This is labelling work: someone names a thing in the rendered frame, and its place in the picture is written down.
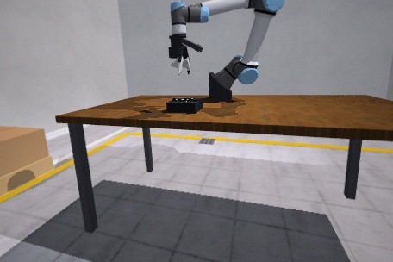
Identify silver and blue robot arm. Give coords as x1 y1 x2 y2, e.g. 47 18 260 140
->
171 0 284 90

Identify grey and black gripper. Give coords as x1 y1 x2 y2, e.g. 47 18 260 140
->
168 34 190 76

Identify dark grey lighting desk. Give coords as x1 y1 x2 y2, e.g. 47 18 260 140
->
166 97 203 113

